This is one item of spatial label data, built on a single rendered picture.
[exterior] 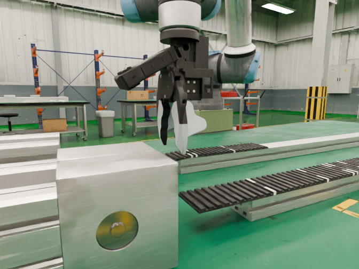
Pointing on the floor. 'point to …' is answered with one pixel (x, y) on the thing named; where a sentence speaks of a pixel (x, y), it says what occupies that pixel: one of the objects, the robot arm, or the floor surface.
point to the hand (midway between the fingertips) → (169, 144)
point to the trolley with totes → (242, 107)
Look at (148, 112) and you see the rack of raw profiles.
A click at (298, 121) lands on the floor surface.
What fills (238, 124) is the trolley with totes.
